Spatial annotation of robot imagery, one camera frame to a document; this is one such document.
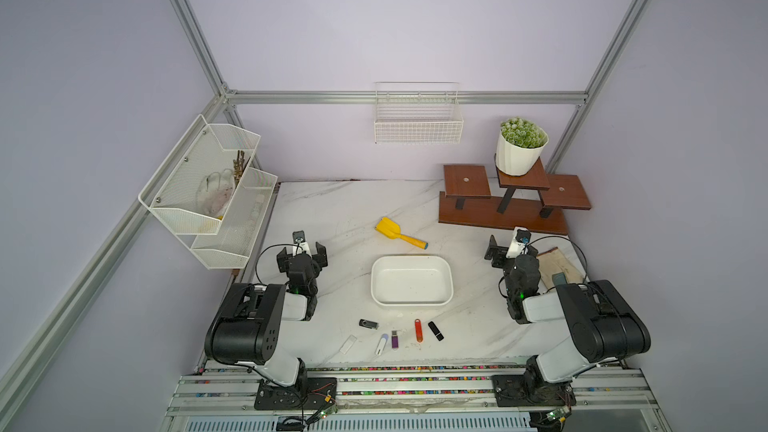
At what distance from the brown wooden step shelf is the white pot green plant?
0.15 feet

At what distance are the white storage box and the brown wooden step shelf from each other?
0.22 meters

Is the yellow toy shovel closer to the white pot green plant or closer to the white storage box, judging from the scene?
the white storage box

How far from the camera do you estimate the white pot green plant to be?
2.74 feet

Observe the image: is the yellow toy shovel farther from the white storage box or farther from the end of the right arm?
the end of the right arm

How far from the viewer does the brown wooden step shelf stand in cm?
94

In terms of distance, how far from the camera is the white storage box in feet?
2.99

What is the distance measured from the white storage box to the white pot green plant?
37cm
